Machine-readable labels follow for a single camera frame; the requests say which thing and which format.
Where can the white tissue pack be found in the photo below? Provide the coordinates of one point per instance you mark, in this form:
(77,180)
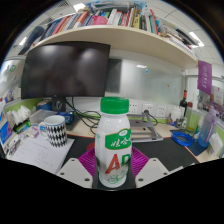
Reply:
(215,145)

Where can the grey metal laptop stand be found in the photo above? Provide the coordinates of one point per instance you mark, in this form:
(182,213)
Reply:
(143,131)

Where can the blue round tin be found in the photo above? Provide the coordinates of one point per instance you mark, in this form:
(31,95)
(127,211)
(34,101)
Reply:
(45,106)

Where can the black computer monitor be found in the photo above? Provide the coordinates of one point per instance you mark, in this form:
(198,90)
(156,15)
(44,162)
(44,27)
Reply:
(65,70)

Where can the white drink bottle green cap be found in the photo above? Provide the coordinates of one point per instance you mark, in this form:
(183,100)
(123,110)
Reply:
(112,140)

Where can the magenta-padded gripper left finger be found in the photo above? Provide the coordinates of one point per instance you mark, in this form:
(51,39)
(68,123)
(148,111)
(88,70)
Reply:
(75,170)

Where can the white wall socket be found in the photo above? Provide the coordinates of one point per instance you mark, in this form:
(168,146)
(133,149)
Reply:
(148,109)
(162,110)
(134,108)

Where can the blue circuit board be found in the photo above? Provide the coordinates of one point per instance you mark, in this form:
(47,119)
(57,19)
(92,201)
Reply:
(67,117)

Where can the black desk mat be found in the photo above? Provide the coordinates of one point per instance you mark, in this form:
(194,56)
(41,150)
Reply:
(166,151)

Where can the translucent purple water bottle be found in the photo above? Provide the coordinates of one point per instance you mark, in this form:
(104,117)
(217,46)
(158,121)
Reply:
(206,128)

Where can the white jar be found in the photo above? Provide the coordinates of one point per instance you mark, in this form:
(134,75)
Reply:
(175,115)

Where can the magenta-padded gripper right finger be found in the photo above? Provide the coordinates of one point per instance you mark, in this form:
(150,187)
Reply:
(151,170)

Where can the dark wine bottle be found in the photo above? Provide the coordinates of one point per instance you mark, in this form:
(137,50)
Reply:
(183,103)

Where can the clear plastic box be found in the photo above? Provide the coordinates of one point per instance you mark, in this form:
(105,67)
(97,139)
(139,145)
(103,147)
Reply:
(41,116)

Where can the black white diamond pattern mug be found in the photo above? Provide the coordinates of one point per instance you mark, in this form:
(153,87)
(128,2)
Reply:
(56,131)

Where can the purple hanging banner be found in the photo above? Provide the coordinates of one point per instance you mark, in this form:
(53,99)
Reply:
(204,76)

